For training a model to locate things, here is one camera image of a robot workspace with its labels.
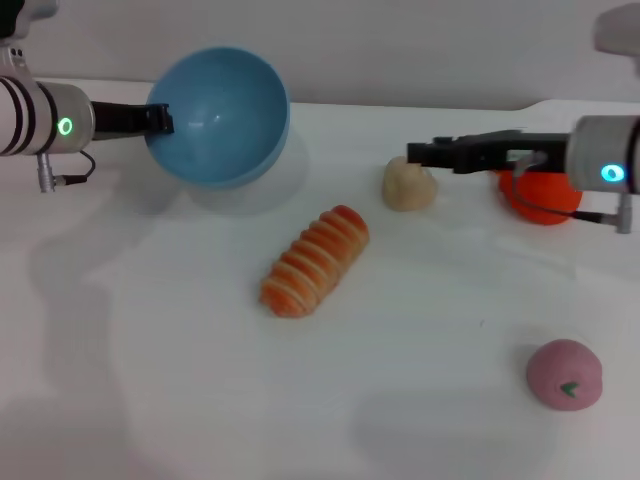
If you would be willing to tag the beige toy bun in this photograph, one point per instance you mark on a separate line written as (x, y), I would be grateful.
(407, 190)

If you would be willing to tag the red toy pear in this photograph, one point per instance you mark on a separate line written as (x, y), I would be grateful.
(545, 197)

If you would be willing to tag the blue plastic bowl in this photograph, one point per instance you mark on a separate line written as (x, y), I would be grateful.
(225, 125)

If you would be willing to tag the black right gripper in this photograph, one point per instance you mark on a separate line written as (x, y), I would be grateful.
(510, 152)

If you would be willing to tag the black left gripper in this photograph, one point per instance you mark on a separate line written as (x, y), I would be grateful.
(117, 120)

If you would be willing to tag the orange striped toy bread loaf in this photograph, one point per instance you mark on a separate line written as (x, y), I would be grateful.
(315, 260)

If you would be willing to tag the pink toy peach bun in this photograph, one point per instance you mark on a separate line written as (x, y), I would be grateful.
(560, 370)

